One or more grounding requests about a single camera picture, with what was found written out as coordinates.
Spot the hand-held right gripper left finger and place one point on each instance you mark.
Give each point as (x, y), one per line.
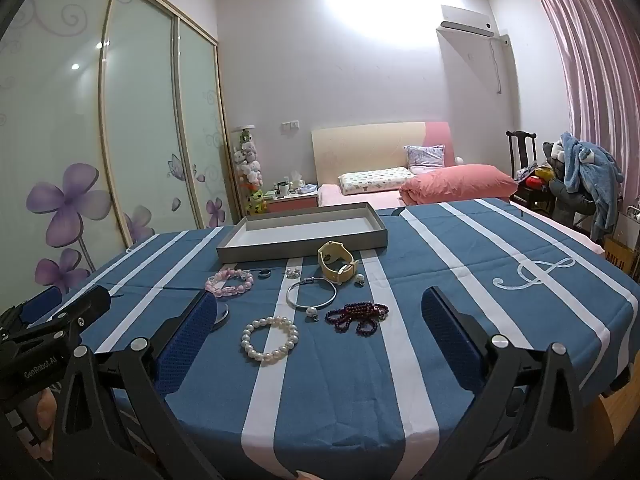
(186, 342)

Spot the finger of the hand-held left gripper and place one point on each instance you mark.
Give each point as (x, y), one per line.
(75, 307)
(36, 306)

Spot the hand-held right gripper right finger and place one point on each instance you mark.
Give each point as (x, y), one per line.
(450, 342)

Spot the grey bangle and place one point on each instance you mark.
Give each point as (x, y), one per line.
(223, 315)

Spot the yellow watch band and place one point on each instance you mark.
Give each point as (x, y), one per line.
(344, 272)

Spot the silver bangle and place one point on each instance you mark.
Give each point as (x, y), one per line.
(311, 280)

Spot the grey shallow tray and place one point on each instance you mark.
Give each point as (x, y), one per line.
(300, 230)

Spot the person's left hand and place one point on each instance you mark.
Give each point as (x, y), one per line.
(44, 412)

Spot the blue white striped tablecloth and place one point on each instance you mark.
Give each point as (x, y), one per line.
(450, 260)

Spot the pearl drop earrings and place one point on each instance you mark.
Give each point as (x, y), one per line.
(292, 273)

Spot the small pearl earring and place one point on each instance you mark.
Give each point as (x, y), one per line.
(312, 313)

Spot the pink duvet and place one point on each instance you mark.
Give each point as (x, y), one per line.
(460, 185)

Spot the pink nightstand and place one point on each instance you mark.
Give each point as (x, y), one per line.
(290, 202)

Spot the white patterned pillow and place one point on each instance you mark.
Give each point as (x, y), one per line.
(375, 180)

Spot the small purple pillow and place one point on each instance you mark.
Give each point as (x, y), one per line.
(425, 157)

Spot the colourful toys on chair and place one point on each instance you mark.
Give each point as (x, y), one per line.
(537, 177)

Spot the plush toy column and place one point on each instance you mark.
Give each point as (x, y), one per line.
(248, 165)

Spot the cardboard box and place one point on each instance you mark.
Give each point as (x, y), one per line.
(620, 256)

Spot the tissue box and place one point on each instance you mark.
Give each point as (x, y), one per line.
(298, 180)

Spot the dark wooden chair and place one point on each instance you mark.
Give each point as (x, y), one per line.
(517, 150)

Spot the floral sliding door wardrobe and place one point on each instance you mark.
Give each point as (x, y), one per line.
(140, 110)

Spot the cream pink headboard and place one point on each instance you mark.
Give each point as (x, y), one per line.
(365, 150)

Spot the grey plush toy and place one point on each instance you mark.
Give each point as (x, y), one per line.
(551, 154)

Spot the blue fleece garment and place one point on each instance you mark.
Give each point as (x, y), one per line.
(590, 170)

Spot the air conditioner pipe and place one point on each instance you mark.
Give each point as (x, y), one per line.
(497, 65)

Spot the pink curtain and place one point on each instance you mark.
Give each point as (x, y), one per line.
(595, 60)

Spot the white air conditioner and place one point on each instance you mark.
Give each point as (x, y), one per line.
(467, 22)

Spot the white wall switch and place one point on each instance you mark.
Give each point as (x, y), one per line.
(290, 124)

